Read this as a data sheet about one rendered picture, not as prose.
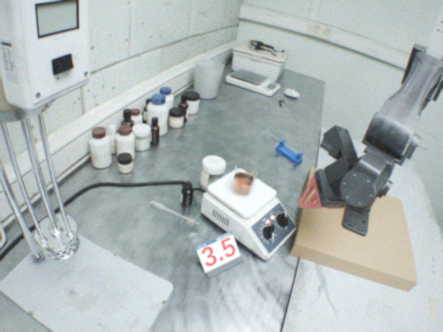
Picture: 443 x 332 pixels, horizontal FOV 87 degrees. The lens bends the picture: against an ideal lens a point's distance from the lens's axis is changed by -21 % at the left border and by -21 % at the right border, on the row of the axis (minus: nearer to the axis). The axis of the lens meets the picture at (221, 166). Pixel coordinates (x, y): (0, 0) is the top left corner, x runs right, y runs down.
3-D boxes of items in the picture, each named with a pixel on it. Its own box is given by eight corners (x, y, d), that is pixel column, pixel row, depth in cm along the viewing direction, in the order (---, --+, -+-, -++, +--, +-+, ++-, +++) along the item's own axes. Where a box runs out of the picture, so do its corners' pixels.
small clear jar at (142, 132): (130, 142, 88) (130, 124, 84) (148, 140, 90) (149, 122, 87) (133, 152, 84) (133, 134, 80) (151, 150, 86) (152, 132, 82)
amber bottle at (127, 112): (136, 143, 88) (136, 112, 82) (122, 145, 86) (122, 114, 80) (132, 136, 91) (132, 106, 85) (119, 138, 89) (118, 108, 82)
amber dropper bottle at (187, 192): (194, 201, 72) (197, 180, 68) (188, 208, 70) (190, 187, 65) (184, 196, 73) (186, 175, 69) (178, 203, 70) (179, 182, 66)
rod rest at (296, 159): (302, 161, 95) (305, 153, 93) (296, 164, 93) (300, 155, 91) (281, 146, 100) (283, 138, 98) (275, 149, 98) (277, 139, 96)
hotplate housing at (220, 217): (294, 233, 68) (305, 211, 63) (264, 264, 59) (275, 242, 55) (227, 187, 78) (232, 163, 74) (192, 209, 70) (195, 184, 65)
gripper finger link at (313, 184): (288, 189, 59) (320, 169, 52) (310, 191, 62) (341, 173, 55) (295, 220, 56) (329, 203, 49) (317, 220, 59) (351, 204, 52)
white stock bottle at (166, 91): (172, 121, 103) (175, 92, 96) (155, 120, 101) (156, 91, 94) (171, 113, 107) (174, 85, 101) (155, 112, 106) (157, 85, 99)
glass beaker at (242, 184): (237, 180, 68) (244, 151, 63) (257, 191, 66) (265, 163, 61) (223, 192, 64) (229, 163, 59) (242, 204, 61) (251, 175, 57)
